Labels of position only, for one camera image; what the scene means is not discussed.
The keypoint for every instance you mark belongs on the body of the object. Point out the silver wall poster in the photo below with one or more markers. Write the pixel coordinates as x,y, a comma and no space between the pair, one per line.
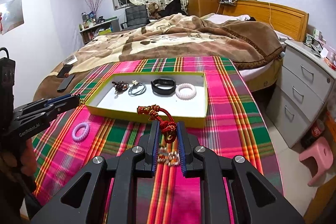
11,16

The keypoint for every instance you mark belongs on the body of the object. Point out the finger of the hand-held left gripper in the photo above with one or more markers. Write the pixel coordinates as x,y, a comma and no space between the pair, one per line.
63,100
65,106

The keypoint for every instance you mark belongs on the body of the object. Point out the brown patterned blanket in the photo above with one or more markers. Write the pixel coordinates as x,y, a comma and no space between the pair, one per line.
170,40

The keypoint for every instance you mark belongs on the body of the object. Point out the brown teddy bear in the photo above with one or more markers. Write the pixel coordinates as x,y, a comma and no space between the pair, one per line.
153,10

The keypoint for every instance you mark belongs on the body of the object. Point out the clutter of small boxes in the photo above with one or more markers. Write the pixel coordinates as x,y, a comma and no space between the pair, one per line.
320,45

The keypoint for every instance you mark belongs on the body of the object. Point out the black smart band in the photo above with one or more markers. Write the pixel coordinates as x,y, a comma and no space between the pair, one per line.
157,91

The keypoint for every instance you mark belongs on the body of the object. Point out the cola bottle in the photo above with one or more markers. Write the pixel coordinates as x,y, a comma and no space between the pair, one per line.
313,132

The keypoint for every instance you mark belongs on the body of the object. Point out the white pillow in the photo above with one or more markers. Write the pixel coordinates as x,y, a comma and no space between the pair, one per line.
228,18

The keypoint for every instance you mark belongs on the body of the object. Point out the red black phone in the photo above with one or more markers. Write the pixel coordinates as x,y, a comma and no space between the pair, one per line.
64,71

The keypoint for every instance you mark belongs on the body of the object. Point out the small gold green trinket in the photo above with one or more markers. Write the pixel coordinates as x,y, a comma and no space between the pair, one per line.
82,102

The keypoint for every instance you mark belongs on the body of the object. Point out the wooden bed headboard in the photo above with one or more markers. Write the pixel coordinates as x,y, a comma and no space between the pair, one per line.
286,19

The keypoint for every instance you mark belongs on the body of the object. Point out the orange box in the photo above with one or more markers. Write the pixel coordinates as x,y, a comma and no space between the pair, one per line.
330,123

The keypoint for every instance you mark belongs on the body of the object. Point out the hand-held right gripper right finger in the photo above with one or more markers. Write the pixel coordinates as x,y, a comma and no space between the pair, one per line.
181,145

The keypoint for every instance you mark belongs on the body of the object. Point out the small wall shelf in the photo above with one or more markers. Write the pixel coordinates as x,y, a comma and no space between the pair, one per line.
227,1

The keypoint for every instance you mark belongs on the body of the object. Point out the person's left hand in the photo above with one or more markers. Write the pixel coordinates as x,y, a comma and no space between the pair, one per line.
26,161

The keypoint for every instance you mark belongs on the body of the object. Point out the black cloth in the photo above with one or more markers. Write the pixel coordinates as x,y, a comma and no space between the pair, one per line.
174,7

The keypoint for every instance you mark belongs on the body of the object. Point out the white bed sheet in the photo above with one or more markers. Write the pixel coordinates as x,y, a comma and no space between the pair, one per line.
262,74

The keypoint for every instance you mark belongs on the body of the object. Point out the group of bottles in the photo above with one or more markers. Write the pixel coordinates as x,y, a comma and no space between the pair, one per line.
88,22

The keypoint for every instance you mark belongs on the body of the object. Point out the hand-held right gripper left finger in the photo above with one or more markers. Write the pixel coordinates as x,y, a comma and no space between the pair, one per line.
156,145

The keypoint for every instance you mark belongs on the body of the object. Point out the grey drawer nightstand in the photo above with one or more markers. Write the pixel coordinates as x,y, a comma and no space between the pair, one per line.
294,87

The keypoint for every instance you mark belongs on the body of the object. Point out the purple decorative branches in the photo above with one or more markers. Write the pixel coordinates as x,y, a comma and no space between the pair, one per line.
95,2

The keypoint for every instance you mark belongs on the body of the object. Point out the pink green plaid cloth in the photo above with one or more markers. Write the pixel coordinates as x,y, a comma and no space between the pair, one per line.
231,121

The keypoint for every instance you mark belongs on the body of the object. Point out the white desk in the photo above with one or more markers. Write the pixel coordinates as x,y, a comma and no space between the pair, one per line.
105,26

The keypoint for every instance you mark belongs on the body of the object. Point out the white card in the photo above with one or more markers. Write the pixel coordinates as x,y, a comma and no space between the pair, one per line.
70,59

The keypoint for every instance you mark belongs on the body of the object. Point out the pink plastic stool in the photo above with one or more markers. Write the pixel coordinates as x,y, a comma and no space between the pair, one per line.
316,153

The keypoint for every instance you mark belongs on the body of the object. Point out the black office chair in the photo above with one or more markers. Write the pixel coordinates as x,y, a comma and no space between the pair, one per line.
136,15

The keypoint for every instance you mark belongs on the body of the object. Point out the yellow cardboard box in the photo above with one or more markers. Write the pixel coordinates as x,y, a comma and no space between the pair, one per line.
162,106

